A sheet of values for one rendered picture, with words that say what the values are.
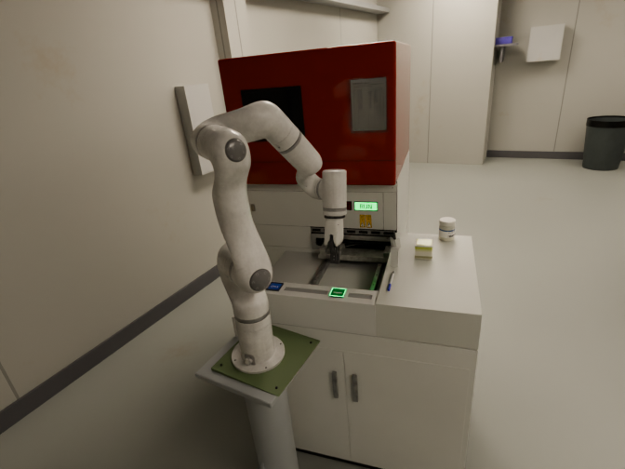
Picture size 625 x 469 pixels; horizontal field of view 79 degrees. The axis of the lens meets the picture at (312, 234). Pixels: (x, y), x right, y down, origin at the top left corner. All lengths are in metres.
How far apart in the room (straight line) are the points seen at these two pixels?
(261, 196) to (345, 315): 0.90
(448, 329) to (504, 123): 6.27
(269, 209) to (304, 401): 0.97
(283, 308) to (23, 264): 1.68
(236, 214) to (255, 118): 0.27
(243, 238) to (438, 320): 0.72
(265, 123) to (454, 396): 1.18
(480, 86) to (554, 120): 1.39
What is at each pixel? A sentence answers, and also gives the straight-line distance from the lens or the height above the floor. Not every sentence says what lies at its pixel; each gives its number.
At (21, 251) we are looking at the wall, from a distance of 2.71.
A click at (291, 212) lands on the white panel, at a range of 2.03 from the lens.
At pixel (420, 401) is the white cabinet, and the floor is 0.54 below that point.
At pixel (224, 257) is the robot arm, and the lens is 1.22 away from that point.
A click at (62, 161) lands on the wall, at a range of 2.76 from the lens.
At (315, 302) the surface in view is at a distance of 1.45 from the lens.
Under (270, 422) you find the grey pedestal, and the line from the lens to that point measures 1.56.
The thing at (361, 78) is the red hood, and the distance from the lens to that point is 1.73.
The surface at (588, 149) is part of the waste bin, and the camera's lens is 6.99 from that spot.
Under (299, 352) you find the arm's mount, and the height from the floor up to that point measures 0.83.
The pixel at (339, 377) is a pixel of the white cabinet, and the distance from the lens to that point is 1.65.
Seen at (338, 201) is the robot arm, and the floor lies 1.33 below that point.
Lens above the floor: 1.75
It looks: 24 degrees down
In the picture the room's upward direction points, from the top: 5 degrees counter-clockwise
